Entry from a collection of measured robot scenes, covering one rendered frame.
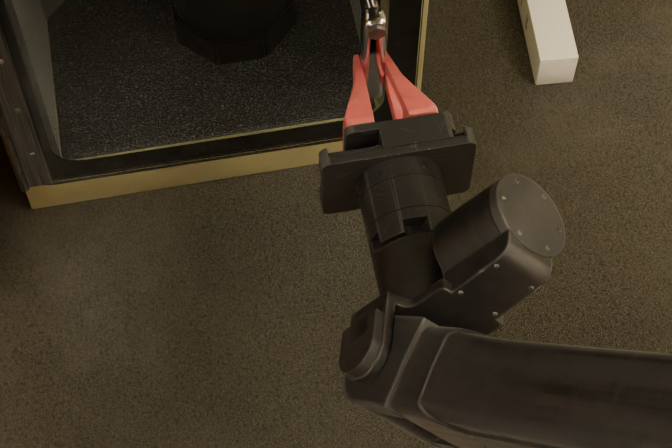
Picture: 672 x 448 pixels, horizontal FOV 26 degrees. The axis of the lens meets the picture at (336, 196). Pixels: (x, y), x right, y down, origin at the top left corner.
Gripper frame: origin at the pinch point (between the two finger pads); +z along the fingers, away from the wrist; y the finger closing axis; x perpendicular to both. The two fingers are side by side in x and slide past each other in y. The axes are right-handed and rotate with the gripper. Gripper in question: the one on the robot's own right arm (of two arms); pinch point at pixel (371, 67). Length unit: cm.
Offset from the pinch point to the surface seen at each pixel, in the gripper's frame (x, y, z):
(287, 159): 19.0, 5.6, 5.1
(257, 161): 18.5, 8.0, 5.1
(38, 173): 13.3, 25.0, 3.9
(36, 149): 9.9, 24.6, 3.9
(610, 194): 20.4, -20.0, -2.1
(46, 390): 20.4, 26.9, -11.0
